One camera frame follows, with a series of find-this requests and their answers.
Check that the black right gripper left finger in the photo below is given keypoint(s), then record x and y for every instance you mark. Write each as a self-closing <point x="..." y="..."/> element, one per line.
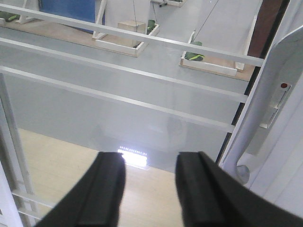
<point x="95" y="199"/>

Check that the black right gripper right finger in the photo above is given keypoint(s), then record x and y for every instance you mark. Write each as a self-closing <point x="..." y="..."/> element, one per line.
<point x="209" y="197"/>

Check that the white framed transparent sliding door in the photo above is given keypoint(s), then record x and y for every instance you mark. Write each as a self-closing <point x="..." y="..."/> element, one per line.
<point x="63" y="100"/>

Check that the silver door handle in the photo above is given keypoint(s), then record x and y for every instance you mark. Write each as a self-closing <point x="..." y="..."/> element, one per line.
<point x="283" y="64"/>

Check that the silver door lock plate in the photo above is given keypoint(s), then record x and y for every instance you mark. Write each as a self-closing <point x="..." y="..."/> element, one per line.
<point x="277" y="100"/>

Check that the green sandbag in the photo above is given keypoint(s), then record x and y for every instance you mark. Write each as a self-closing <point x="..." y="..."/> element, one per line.
<point x="9" y="17"/>
<point x="193" y="56"/>

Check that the light wooden box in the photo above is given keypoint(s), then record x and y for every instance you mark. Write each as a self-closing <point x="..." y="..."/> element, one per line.
<point x="131" y="25"/>

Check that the blue panel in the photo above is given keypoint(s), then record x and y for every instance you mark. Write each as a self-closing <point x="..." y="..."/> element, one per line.
<point x="77" y="9"/>

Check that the brown wooden panel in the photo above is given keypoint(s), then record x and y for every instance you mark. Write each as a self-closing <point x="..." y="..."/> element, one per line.
<point x="265" y="19"/>

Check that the white wooden base frame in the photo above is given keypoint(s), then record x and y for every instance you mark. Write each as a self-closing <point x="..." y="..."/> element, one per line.
<point x="110" y="12"/>
<point x="221" y="67"/>

